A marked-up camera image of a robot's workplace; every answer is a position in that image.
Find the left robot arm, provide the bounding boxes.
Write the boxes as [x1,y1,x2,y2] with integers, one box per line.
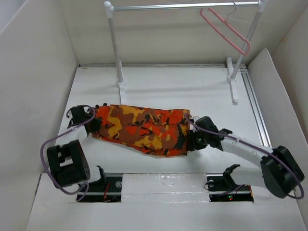
[41,105,102,194]

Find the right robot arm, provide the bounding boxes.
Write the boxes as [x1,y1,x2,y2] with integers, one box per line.
[184,113,305,200]

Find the white clothes rack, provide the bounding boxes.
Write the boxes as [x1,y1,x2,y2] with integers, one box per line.
[103,0,267,104]

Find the white foam block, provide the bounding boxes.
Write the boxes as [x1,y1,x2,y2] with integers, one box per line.
[121,173,209,204]

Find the orange camouflage trousers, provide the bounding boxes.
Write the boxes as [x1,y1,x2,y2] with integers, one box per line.
[92,104,190,157]

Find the pink clothes hanger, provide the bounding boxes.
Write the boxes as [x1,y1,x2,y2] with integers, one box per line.
[199,1,252,56]

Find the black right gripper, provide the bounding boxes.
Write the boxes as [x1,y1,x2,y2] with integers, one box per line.
[186,128,208,151]

